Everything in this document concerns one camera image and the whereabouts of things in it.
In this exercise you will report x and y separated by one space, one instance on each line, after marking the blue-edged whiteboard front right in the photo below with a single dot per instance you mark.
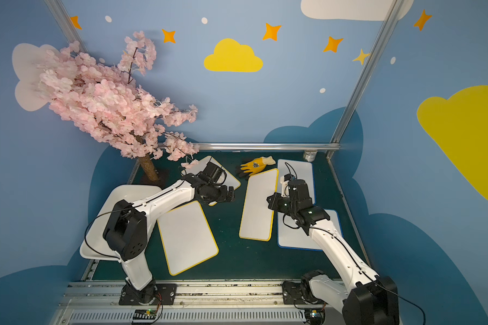
289 238

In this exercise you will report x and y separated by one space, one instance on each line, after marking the right green circuit board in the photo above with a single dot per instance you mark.
314 317

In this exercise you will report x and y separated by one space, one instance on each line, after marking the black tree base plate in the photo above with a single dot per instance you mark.
162 178

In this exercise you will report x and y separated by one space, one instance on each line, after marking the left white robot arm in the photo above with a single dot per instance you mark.
122 232

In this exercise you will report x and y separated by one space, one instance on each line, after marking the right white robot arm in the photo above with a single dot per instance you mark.
362 297

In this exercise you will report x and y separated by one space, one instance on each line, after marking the right aluminium frame post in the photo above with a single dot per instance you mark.
377 50

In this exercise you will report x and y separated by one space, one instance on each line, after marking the left aluminium frame post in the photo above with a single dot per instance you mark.
61 16

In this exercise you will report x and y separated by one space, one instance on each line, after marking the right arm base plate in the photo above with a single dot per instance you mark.
293 292

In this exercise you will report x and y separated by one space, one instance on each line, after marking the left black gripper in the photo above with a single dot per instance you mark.
221 193

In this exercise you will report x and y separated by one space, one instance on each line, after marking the pink cherry blossom tree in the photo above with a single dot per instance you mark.
107 103

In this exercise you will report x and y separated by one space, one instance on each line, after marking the aluminium frame post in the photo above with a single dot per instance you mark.
377 50
61 16

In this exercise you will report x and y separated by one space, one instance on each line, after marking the green circuit board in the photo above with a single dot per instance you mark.
148 316
314 317

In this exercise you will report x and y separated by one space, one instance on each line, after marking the aluminium front rail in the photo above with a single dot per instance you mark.
196 302

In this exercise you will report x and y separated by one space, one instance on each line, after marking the blue-edged whiteboard back right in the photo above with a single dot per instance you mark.
304 171

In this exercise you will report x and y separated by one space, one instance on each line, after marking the left green circuit board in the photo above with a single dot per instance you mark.
148 316

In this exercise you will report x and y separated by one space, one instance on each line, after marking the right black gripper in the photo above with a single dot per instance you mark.
276 201

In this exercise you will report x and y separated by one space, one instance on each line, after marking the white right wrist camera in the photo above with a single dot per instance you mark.
285 184

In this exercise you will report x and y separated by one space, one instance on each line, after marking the yellow black work glove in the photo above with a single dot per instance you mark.
254 166

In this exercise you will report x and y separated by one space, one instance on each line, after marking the yellow-edged whiteboard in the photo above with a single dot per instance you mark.
186 237
196 166
257 218

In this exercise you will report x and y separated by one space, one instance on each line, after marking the white plastic storage box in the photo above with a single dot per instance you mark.
95 246

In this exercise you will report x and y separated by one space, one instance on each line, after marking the horizontal aluminium back bar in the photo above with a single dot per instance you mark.
254 147

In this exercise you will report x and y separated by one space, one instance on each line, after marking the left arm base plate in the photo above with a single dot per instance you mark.
162 293

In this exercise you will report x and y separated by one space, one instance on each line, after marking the blue-edged whiteboard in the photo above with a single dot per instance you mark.
289 238
304 171

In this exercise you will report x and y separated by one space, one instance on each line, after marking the yellow-edged whiteboard back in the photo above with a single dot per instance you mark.
196 166

